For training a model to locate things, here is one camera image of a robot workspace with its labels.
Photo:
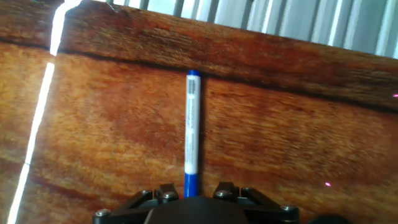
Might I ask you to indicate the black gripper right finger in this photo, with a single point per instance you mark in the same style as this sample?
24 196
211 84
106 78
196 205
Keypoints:
264 211

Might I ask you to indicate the brown wooden board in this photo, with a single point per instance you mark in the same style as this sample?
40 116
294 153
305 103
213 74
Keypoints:
280 130

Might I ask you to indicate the blue and white marker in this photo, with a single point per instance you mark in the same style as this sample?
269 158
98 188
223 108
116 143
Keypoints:
192 130

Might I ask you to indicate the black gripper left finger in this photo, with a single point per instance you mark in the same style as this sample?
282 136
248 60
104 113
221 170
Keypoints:
130 208

